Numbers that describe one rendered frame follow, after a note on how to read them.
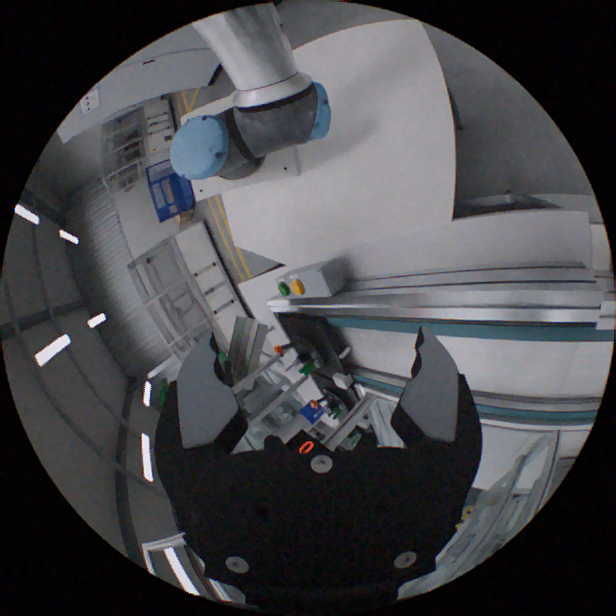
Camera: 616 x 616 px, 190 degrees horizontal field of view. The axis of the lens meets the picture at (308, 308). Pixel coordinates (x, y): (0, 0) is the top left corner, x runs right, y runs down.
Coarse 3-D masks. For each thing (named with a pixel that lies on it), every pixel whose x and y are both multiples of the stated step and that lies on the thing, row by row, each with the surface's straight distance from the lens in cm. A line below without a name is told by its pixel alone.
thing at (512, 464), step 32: (384, 416) 56; (352, 448) 53; (512, 448) 52; (544, 448) 55; (480, 480) 48; (512, 480) 50; (480, 512) 48; (512, 512) 50; (448, 544) 47; (480, 544) 49; (160, 576) 88; (192, 576) 74; (448, 576) 49
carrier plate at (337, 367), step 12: (288, 324) 66; (300, 324) 59; (312, 324) 54; (324, 324) 51; (288, 336) 73; (312, 336) 58; (324, 336) 53; (324, 348) 58; (336, 348) 55; (336, 360) 57; (324, 372) 70; (336, 372) 63; (348, 372) 61
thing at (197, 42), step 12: (168, 36) 280; (180, 36) 283; (192, 36) 286; (144, 48) 282; (156, 48) 285; (168, 48) 288; (180, 48) 292; (192, 48) 296; (132, 60) 287; (96, 84) 297
